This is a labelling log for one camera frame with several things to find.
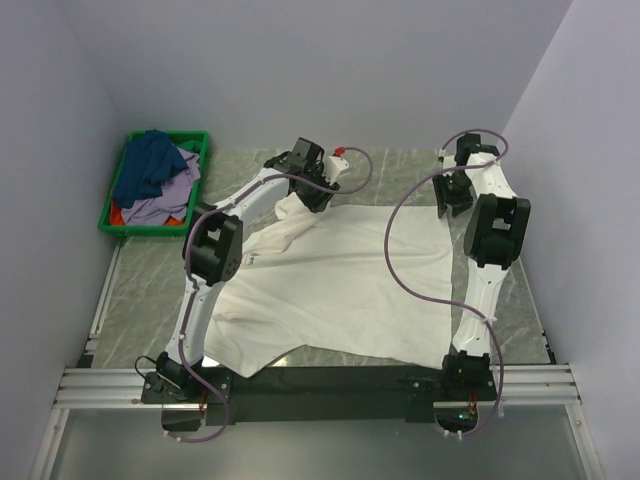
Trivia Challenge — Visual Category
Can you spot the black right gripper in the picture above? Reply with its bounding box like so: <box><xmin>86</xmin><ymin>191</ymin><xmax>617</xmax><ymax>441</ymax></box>
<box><xmin>431</xmin><ymin>170</ymin><xmax>472</xmax><ymax>217</ymax></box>

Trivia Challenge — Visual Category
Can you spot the white t-shirt with red print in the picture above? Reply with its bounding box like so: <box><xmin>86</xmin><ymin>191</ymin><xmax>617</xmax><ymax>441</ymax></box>
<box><xmin>204</xmin><ymin>197</ymin><xmax>453</xmax><ymax>377</ymax></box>

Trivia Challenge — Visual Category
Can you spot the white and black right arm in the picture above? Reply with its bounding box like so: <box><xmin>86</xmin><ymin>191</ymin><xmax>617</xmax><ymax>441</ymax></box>
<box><xmin>433</xmin><ymin>129</ymin><xmax>531</xmax><ymax>400</ymax></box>

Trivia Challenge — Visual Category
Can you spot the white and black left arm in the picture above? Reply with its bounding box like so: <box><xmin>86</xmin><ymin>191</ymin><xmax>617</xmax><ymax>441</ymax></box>
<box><xmin>142</xmin><ymin>138</ymin><xmax>349</xmax><ymax>403</ymax></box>

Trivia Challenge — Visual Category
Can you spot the green t-shirt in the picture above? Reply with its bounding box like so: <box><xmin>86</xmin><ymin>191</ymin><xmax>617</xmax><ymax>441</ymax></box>
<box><xmin>177</xmin><ymin>139</ymin><xmax>207</xmax><ymax>155</ymax></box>

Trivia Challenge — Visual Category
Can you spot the lavender t-shirt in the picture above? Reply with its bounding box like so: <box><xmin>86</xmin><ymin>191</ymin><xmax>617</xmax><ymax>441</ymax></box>
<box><xmin>121</xmin><ymin>148</ymin><xmax>201</xmax><ymax>226</ymax></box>

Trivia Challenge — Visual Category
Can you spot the navy blue t-shirt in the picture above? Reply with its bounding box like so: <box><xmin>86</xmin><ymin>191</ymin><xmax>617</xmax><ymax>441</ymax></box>
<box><xmin>112</xmin><ymin>130</ymin><xmax>187</xmax><ymax>209</ymax></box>

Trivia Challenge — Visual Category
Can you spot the orange t-shirt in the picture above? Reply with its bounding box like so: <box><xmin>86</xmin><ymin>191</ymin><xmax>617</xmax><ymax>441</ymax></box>
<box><xmin>109</xmin><ymin>202</ymin><xmax>184</xmax><ymax>227</ymax></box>

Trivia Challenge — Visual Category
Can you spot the green plastic crate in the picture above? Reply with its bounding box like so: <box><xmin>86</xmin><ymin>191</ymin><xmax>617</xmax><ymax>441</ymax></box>
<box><xmin>98</xmin><ymin>130</ymin><xmax>212</xmax><ymax>237</ymax></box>

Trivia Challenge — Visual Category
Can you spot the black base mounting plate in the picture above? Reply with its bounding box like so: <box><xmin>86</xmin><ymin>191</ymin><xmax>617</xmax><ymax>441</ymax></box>
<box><xmin>141</xmin><ymin>365</ymin><xmax>497</xmax><ymax>431</ymax></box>

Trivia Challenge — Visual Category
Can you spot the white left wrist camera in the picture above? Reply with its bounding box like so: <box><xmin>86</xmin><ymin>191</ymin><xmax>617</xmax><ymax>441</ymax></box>
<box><xmin>322</xmin><ymin>147</ymin><xmax>350</xmax><ymax>186</ymax></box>

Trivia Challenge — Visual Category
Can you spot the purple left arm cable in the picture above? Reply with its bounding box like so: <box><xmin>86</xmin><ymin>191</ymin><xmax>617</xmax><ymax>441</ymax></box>
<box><xmin>162</xmin><ymin>145</ymin><xmax>375</xmax><ymax>444</ymax></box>

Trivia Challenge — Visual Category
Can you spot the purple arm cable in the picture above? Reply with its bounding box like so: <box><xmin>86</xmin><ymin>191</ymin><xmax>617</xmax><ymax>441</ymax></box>
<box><xmin>383</xmin><ymin>128</ymin><xmax>511</xmax><ymax>439</ymax></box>
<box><xmin>162</xmin><ymin>145</ymin><xmax>375</xmax><ymax>444</ymax></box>

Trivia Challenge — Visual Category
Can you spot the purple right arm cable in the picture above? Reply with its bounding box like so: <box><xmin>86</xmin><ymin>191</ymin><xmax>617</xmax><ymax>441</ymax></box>
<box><xmin>383</xmin><ymin>128</ymin><xmax>511</xmax><ymax>439</ymax></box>

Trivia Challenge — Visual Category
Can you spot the aluminium frame rail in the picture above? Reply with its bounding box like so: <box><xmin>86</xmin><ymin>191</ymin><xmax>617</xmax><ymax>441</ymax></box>
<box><xmin>31</xmin><ymin>244</ymin><xmax>605</xmax><ymax>479</ymax></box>

